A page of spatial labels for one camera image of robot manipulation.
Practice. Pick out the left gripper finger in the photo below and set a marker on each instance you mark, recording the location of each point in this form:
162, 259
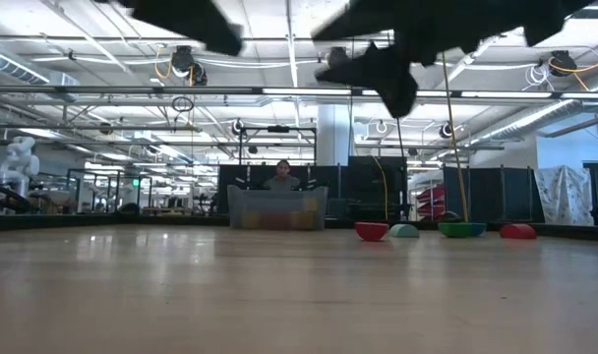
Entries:
200, 24

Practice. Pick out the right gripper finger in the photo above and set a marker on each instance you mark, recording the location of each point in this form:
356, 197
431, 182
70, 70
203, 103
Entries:
387, 74
368, 19

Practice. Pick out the light teal wooden half-cylinder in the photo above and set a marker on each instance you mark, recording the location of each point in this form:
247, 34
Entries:
404, 231

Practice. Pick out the red wooden half-cylinder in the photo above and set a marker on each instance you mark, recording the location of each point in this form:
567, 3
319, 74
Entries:
371, 232
518, 232

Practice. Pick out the white building column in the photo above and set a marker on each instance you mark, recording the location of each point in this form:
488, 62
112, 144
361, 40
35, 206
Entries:
334, 137

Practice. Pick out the red shelf rack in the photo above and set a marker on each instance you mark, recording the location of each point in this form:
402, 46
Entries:
436, 194

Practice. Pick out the person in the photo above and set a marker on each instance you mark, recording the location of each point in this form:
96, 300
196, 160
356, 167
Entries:
281, 183

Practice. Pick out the grey translucent plastic bin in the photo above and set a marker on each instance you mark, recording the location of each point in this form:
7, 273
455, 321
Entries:
237, 199

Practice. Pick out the white patterned cloth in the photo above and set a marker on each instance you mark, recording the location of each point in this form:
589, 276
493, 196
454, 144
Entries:
564, 194

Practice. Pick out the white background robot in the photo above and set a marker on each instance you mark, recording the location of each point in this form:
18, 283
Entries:
19, 164

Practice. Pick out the black gantry frame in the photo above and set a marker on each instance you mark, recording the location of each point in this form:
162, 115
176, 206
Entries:
278, 129

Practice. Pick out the black table frame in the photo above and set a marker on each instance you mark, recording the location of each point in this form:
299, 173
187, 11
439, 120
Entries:
82, 222

